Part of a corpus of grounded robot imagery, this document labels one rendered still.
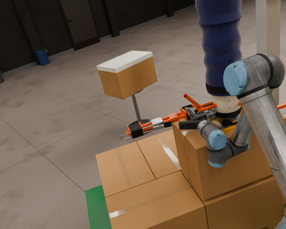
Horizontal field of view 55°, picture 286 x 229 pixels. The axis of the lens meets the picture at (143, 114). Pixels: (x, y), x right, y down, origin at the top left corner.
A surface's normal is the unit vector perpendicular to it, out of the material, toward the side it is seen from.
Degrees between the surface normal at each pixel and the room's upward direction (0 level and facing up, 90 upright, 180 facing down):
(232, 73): 84
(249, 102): 74
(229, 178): 90
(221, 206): 90
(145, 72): 90
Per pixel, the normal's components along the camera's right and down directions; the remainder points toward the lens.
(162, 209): -0.21, -0.87
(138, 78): 0.66, 0.21
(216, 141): 0.25, 0.32
